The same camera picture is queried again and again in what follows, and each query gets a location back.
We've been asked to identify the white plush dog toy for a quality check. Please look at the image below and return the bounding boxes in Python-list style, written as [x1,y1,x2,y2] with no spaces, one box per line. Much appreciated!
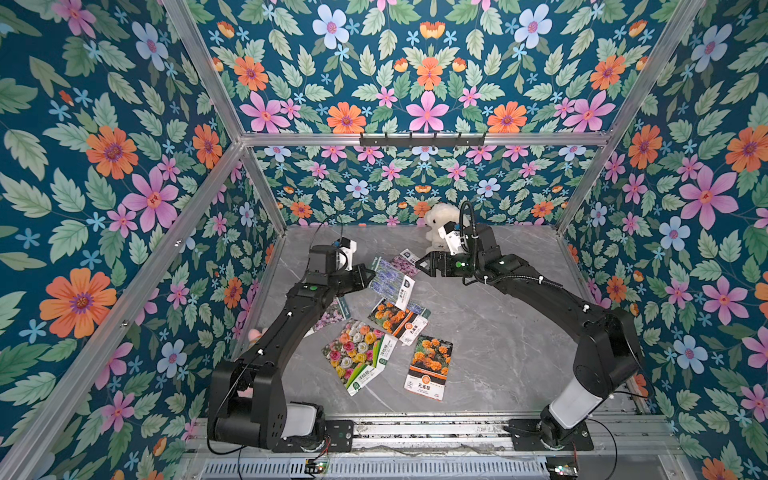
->
[424,203,460,251]

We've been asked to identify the pink cosmos seed packet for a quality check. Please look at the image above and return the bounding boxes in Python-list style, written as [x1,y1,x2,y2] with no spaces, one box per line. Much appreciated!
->
[391,249,420,278]

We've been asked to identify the pink flowers seed packet left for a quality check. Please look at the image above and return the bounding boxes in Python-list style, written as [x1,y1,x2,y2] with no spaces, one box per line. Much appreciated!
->
[305,298,350,337]

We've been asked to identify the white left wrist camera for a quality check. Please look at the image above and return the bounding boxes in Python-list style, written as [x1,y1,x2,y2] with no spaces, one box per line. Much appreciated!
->
[336,237,357,271]

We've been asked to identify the marigold seed packet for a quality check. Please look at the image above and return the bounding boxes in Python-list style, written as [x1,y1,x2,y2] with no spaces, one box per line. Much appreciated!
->
[368,299,428,346]
[404,335,453,401]

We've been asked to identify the mixed flowers seed packet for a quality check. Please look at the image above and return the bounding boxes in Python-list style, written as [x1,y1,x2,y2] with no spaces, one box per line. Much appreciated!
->
[322,321,398,396]

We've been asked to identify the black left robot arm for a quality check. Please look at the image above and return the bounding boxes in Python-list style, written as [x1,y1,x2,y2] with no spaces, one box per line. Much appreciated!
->
[207,237,375,451]

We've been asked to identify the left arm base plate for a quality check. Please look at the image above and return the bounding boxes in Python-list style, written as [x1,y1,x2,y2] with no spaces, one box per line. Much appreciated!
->
[273,420,355,454]

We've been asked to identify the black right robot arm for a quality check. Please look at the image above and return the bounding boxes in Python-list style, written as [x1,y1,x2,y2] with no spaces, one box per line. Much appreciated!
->
[416,238,645,450]

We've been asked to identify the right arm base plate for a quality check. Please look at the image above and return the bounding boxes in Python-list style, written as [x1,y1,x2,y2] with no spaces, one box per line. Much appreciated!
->
[503,419,594,452]

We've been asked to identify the black hook rail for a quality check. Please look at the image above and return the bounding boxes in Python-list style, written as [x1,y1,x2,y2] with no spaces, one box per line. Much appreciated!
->
[358,132,486,149]

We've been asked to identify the lavender seed packet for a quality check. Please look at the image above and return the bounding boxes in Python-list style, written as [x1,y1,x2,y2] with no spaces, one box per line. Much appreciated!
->
[370,257,415,310]

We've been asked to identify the aluminium front rail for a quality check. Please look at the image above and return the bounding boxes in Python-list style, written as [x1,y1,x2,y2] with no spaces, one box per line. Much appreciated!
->
[185,413,679,457]

